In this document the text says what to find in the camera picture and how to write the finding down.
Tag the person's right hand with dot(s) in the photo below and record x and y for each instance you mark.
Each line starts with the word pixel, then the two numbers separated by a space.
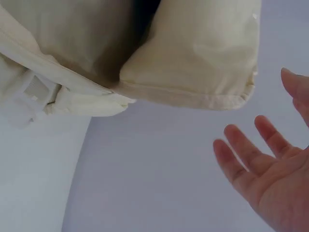
pixel 285 188

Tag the cream padded fabric item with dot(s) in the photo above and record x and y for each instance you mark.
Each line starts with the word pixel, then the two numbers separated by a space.
pixel 193 60

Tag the white plastic buckle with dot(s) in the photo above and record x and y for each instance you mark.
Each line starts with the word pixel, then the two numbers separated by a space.
pixel 36 96

